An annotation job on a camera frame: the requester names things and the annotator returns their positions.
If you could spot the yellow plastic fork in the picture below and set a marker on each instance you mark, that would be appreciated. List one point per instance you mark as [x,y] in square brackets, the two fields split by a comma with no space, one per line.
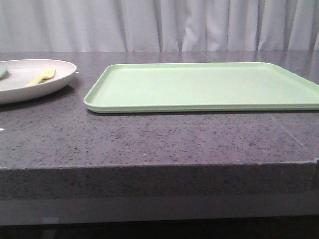
[45,75]

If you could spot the beige round plate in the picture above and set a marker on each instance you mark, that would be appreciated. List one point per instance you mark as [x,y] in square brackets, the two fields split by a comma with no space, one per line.
[15,84]

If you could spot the light green plastic tray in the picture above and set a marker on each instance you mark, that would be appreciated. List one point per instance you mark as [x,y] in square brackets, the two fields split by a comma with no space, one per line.
[200,87]

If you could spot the teal plastic spoon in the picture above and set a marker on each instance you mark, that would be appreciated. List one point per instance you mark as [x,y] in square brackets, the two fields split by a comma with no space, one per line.
[3,71]

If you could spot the grey pleated curtain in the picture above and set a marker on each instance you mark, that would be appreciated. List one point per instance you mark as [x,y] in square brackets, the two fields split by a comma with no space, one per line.
[158,25]

